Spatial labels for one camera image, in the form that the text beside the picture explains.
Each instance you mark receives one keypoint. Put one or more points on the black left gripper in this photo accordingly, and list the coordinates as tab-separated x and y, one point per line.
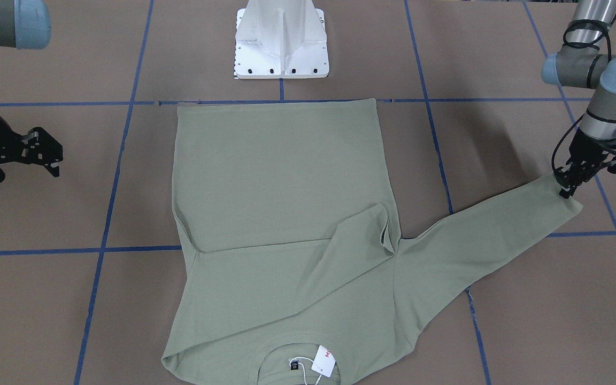
584	150

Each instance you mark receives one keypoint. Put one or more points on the green long sleeve shirt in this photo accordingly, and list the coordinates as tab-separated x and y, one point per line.
291	239

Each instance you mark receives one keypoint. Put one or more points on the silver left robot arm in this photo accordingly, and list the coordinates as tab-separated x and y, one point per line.
586	60

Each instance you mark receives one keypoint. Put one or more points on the white metal mounting plate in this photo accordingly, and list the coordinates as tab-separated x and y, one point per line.
280	40

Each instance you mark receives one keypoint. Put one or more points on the white paper price tag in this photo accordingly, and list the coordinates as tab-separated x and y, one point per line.
324	362

